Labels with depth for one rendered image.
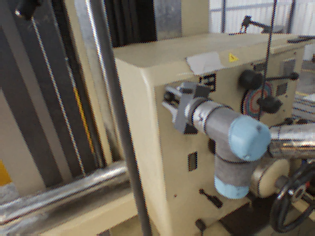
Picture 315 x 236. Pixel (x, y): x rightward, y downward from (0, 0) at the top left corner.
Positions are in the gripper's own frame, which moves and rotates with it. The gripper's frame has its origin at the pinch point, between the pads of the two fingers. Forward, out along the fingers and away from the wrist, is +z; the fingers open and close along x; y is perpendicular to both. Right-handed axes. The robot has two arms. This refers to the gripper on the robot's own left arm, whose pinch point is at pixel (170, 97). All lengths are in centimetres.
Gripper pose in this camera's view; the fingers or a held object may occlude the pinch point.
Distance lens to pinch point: 63.4
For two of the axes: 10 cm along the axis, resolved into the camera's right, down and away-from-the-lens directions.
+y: -8.6, -0.4, -5.0
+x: -2.1, 9.3, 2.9
